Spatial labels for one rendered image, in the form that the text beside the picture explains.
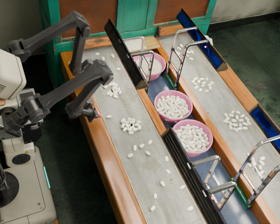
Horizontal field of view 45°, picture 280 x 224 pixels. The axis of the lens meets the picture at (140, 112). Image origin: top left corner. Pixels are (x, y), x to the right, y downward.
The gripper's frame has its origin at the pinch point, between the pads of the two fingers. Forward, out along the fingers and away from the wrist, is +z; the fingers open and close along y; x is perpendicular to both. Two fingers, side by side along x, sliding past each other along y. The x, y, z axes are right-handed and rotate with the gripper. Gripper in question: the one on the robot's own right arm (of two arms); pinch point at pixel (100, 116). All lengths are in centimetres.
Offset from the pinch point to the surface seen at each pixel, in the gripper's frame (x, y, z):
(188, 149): -24, -35, 41
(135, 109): -11.0, 5.1, 25.6
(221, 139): -41, -37, 56
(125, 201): 7, -55, 0
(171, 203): -7, -65, 21
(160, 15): -57, 75, 48
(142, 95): -18.0, 13.7, 29.9
